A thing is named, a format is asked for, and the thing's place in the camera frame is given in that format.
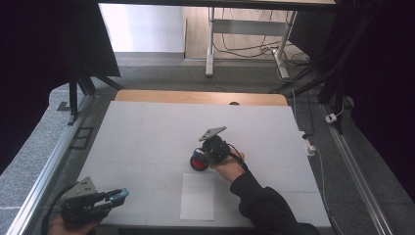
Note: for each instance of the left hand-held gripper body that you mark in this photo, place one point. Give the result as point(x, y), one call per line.
point(81, 207)

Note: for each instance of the white paper sheet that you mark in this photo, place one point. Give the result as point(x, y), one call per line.
point(197, 199)

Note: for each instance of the round red ink pad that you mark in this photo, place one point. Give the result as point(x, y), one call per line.
point(197, 164)

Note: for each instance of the person's left hand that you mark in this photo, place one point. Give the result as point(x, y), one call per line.
point(65, 228)

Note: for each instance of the white metal desk frame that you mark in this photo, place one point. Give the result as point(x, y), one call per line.
point(209, 42)

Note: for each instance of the small white adapter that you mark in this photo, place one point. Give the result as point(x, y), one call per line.
point(331, 118)

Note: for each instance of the blue stamp cap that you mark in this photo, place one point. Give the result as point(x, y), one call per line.
point(119, 194)

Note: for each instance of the black metal stand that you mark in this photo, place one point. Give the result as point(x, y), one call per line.
point(73, 94)

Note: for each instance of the white table mat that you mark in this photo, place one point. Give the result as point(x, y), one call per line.
point(156, 137)

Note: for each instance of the aluminium rail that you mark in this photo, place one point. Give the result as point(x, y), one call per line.
point(355, 182)
point(49, 166)

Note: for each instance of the black curtain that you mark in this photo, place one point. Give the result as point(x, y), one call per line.
point(42, 49)
point(378, 65)

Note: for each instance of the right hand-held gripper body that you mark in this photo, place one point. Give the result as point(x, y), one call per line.
point(217, 150)

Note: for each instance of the person's right hand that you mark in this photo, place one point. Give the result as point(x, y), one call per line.
point(230, 169)

